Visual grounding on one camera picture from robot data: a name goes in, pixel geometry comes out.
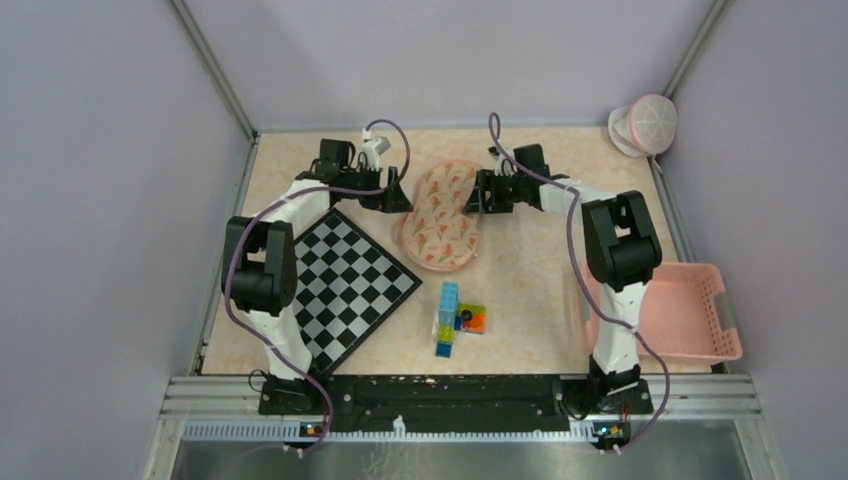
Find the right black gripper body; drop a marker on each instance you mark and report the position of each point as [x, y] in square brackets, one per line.
[504, 191]

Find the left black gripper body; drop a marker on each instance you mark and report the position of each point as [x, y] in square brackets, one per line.
[362, 179]

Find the white pink mesh laundry bag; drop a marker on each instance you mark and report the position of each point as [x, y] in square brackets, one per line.
[646, 128]

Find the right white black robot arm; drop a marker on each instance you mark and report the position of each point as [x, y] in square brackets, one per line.
[621, 247]

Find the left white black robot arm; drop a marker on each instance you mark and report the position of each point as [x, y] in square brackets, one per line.
[259, 276]

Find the black white checkerboard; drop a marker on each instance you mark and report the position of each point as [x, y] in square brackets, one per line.
[348, 285]

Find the colourful toy block stack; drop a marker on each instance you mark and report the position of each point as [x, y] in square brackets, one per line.
[453, 317]

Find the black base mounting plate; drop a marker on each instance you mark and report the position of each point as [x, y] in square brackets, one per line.
[452, 404]

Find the pink plastic basket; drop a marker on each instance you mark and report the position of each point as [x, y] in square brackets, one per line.
[682, 312]

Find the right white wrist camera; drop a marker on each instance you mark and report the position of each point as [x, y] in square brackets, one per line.
[503, 167]

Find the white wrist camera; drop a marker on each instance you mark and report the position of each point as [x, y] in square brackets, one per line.
[503, 167]
[373, 147]

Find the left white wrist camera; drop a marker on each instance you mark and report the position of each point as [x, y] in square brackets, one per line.
[373, 147]

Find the aluminium frame rail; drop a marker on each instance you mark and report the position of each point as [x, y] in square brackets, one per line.
[226, 407]

